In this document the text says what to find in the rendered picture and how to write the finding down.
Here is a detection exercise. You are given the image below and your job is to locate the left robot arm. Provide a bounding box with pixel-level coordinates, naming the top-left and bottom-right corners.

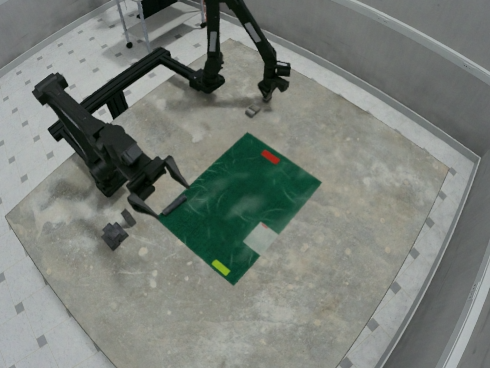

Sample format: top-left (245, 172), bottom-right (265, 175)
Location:
top-left (197, 0), bottom-right (291, 93)

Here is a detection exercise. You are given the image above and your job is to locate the green flat mat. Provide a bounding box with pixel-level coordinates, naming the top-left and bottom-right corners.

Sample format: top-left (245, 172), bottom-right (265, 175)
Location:
top-left (157, 132), bottom-right (322, 286)

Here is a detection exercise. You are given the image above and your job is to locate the dark grey cylinder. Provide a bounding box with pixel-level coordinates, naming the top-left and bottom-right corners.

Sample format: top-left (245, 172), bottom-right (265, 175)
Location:
top-left (162, 194), bottom-right (187, 216)

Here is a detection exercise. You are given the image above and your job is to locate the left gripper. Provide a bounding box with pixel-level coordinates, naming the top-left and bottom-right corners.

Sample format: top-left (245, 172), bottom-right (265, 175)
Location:
top-left (258, 74), bottom-right (277, 99)

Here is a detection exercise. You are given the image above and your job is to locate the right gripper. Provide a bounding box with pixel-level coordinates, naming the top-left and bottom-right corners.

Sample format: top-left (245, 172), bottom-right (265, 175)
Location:
top-left (126, 155), bottom-right (190, 219)

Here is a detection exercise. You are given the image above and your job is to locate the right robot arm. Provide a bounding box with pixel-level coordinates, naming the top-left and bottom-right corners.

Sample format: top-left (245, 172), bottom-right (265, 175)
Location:
top-left (32, 72), bottom-right (152, 195)

